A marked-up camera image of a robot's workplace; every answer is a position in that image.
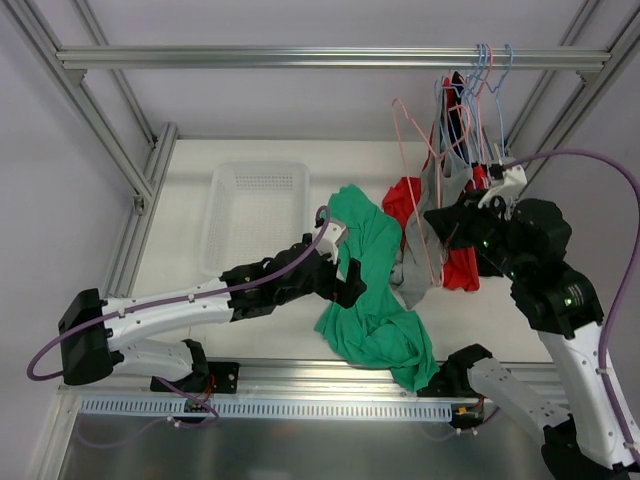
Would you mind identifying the green tank top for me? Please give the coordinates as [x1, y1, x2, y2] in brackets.
[314, 185, 439, 392]

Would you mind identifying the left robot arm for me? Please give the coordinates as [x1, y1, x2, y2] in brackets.
[58, 234, 367, 392]

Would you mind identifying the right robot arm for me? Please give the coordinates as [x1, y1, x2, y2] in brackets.
[423, 194, 639, 479]

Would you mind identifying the black tank top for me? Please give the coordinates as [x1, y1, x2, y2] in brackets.
[444, 71, 489, 191]

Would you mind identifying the red tank top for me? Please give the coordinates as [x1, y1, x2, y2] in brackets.
[382, 98, 488, 305]

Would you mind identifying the grey tank top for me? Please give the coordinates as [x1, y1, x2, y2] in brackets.
[382, 107, 479, 308]

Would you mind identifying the white plastic basket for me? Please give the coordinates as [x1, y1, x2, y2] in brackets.
[199, 160, 311, 277]

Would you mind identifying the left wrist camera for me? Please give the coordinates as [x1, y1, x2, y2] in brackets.
[312, 219, 349, 264]

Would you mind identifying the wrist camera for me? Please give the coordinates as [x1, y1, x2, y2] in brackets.
[478, 163, 528, 208]
[312, 219, 349, 264]

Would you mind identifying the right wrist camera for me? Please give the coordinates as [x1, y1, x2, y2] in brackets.
[478, 163, 528, 208]

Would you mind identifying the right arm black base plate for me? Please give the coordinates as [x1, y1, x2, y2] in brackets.
[417, 364, 480, 398]

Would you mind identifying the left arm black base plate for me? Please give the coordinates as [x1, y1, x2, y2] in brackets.
[165, 359, 240, 395]

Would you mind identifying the white slotted cable duct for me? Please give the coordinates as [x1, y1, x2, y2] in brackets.
[79, 396, 453, 423]

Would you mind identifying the aluminium frame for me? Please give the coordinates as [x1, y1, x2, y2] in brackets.
[0, 0, 640, 480]

